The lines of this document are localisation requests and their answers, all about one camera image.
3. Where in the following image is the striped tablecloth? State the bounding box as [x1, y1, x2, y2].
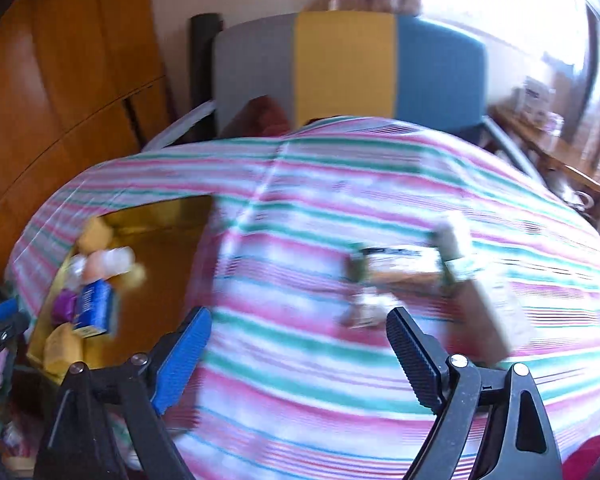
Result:
[7, 117, 600, 479]

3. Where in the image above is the dark red cushion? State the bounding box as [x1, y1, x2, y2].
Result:
[220, 96, 291, 139]

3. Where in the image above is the yellow cake snack packet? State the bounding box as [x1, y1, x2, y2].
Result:
[76, 217, 114, 255]

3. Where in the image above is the white long snack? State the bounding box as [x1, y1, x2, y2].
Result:
[434, 211, 474, 262]

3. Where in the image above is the cream medicine box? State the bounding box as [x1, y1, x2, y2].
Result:
[445, 258, 517, 365]

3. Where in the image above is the wooden side desk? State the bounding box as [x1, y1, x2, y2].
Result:
[490, 106, 600, 194]

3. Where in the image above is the purple snack packet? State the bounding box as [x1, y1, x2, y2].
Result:
[50, 288, 79, 326]
[341, 292, 402, 330]

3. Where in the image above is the gold metal tin box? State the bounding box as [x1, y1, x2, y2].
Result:
[26, 194, 217, 386]

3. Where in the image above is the white box on desk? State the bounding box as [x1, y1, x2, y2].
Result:
[516, 77, 555, 127]

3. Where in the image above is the blue snack packet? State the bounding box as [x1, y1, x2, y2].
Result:
[73, 280, 117, 338]

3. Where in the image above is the wooden wardrobe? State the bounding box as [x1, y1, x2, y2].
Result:
[0, 0, 174, 283]

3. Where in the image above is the grey yellow blue armchair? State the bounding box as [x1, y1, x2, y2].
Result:
[145, 11, 542, 181]

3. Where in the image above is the granola bar green wrapper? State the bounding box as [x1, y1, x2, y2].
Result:
[348, 245, 442, 285]

